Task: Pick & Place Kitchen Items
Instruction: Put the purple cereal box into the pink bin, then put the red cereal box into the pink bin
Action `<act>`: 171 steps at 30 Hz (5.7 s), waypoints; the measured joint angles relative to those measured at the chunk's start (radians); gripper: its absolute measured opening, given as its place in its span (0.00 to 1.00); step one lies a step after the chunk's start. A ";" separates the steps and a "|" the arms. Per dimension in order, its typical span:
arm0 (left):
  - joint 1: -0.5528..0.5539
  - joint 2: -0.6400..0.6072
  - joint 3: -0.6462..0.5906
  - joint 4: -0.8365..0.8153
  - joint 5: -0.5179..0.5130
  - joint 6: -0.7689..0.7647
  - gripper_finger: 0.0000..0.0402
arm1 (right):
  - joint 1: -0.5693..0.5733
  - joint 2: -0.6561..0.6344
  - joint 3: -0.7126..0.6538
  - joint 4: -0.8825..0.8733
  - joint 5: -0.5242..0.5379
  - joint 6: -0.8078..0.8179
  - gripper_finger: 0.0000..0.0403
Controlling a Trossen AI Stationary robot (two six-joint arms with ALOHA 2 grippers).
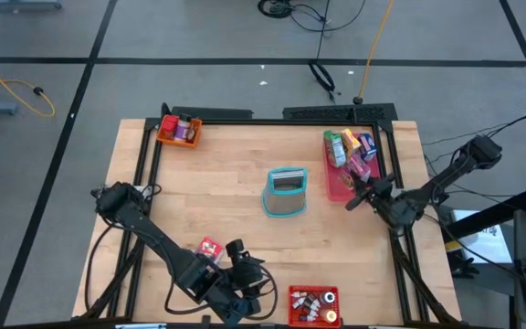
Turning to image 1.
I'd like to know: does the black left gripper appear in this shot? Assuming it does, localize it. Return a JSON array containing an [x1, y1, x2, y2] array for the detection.
[[229, 256, 274, 293]]

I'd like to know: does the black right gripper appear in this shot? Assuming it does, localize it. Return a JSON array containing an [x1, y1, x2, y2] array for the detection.
[[345, 175, 426, 230]]

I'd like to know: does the small pink box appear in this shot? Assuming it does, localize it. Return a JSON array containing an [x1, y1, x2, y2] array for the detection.
[[341, 154, 373, 189]]

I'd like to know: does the blue Frosted Flakes cereal box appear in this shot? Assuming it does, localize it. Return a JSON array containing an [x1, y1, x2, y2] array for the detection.
[[357, 133, 379, 163]]

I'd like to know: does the yellow Corn Pops cereal box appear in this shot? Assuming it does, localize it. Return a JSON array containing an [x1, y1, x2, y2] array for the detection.
[[339, 128, 363, 159]]

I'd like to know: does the green Apple Jacks cereal box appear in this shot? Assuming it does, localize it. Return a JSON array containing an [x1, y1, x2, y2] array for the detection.
[[322, 130, 348, 169]]

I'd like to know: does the red cereal box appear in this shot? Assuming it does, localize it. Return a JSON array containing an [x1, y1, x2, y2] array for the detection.
[[195, 236, 226, 265]]

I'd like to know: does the blue grey basket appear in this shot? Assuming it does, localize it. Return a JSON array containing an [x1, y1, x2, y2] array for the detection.
[[260, 166, 309, 218]]

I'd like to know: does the small red box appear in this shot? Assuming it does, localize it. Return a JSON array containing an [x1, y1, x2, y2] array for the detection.
[[161, 113, 181, 141]]

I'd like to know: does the pink plastic bin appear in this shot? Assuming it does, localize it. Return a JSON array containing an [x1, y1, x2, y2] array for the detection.
[[321, 133, 384, 203]]

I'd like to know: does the red plastic basket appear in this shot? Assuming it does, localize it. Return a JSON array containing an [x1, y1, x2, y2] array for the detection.
[[288, 284, 342, 329]]

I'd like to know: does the black perforated plate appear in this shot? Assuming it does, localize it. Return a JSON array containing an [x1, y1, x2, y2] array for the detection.
[[282, 102, 399, 122]]

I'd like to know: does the black clamp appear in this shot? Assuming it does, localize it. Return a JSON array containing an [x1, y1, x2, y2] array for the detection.
[[449, 250, 481, 280]]

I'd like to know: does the white paper sheet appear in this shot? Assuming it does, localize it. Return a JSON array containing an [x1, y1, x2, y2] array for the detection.
[[449, 208, 501, 265]]

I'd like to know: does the black desk leg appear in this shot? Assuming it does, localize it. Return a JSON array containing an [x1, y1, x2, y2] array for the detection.
[[445, 187, 526, 243]]

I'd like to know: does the orange plastic basket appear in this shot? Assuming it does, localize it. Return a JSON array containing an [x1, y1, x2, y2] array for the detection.
[[156, 113, 204, 150]]

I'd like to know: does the black flat bar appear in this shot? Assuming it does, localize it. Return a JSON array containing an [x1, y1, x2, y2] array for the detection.
[[170, 106, 254, 121]]

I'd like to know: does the grey rolling stand base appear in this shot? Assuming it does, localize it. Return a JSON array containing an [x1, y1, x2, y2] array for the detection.
[[0, 0, 63, 12]]

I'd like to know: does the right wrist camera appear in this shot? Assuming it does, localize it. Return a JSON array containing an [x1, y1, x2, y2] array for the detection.
[[374, 172, 395, 193]]

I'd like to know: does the black table frame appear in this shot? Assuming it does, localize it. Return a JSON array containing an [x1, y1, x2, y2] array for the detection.
[[71, 102, 464, 329]]

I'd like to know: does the black cable loop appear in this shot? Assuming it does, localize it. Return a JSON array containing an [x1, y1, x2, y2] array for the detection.
[[308, 60, 337, 102]]

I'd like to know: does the long yellow cable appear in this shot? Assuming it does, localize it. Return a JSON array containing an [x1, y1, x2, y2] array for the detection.
[[356, 0, 395, 104]]

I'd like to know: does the black cable coil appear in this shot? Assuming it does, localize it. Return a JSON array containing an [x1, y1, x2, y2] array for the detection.
[[257, 0, 294, 19]]

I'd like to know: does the looped yellow floor cable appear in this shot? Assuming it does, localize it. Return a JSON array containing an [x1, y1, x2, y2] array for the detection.
[[0, 48, 57, 119]]

